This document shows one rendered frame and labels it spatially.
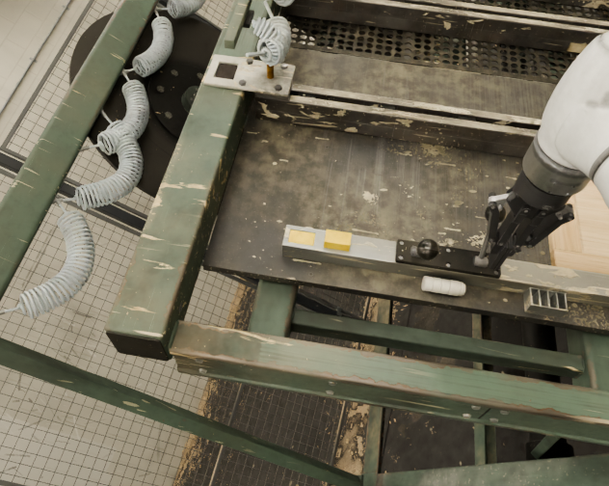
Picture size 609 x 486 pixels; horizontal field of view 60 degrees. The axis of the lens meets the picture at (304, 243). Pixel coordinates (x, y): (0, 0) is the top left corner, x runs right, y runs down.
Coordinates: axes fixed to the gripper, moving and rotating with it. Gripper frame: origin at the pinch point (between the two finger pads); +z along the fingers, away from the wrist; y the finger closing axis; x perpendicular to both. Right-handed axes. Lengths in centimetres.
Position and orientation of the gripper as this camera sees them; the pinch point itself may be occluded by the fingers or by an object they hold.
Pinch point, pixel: (500, 252)
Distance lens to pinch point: 96.2
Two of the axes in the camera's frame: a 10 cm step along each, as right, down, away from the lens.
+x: 1.6, -8.2, 5.5
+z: -0.5, 5.5, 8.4
